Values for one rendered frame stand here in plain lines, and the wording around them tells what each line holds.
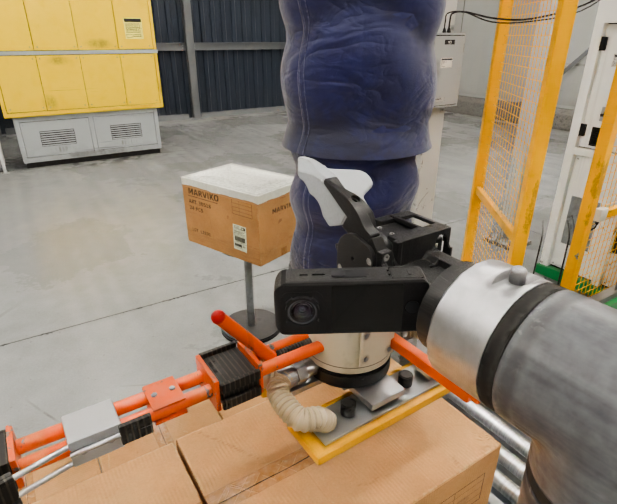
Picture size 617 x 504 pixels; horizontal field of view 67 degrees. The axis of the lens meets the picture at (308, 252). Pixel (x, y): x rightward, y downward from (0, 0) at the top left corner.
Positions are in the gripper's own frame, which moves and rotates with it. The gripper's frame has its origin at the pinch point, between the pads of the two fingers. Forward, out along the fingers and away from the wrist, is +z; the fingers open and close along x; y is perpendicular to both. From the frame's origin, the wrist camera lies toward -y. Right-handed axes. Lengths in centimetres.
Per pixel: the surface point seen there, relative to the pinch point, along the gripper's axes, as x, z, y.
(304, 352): -32.3, 18.9, 13.5
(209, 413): -103, 87, 18
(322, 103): 9.8, 16.8, 15.3
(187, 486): -63, 30, -7
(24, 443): -32.3, 23.0, -29.4
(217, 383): -30.4, 17.6, -3.3
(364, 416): -43.5, 10.0, 20.4
